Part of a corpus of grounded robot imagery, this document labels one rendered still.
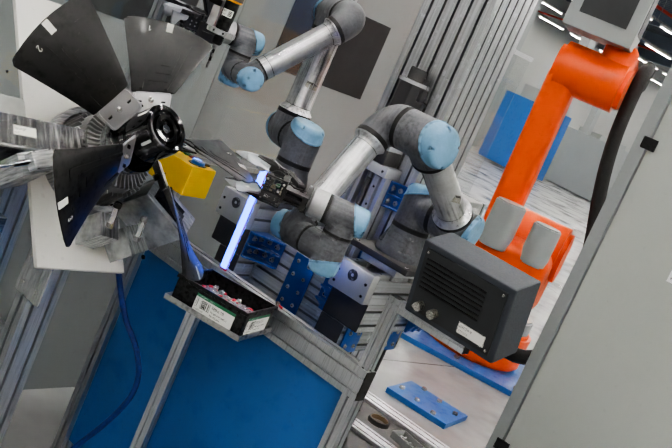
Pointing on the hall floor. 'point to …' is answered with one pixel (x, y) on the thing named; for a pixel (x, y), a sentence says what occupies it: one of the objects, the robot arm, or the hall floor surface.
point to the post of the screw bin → (165, 381)
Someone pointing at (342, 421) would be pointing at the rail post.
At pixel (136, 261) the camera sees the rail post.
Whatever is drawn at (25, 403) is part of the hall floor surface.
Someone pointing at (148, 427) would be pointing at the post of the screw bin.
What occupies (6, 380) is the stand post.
